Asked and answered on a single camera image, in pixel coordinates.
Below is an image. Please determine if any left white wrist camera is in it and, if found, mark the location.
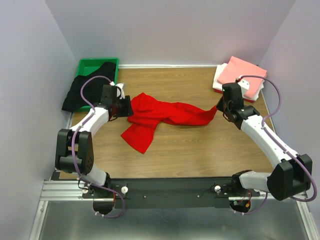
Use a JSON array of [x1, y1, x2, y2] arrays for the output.
[[109, 81, 125, 99]]

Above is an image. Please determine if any aluminium frame rail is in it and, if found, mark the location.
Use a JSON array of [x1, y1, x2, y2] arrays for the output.
[[39, 177, 309, 201]]

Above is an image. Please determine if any red t shirt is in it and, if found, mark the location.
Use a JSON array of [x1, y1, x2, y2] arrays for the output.
[[121, 93, 218, 154], [213, 89, 255, 103]]

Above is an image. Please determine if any black t shirt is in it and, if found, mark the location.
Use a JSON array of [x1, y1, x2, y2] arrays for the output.
[[61, 61, 117, 113]]

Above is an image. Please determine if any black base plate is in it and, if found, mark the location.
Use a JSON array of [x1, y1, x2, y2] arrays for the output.
[[82, 177, 261, 210]]

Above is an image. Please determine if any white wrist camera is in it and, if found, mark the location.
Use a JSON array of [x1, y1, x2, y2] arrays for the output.
[[109, 81, 125, 99], [235, 78, 250, 95]]

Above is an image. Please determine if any pink folded t shirt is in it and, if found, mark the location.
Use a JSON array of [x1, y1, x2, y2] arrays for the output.
[[212, 56, 267, 101]]

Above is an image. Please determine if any red folded t shirt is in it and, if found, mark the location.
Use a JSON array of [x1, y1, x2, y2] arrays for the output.
[[213, 89, 255, 103]]

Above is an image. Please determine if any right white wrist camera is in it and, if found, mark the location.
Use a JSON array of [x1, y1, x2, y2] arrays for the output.
[[235, 78, 250, 95]]

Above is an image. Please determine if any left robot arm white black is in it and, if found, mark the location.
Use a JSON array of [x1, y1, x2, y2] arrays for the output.
[[55, 83, 134, 198]]

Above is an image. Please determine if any green plastic bin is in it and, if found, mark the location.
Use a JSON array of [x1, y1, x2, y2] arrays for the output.
[[72, 58, 120, 113]]

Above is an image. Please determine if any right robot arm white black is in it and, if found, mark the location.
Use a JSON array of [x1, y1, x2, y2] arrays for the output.
[[217, 82, 313, 201]]

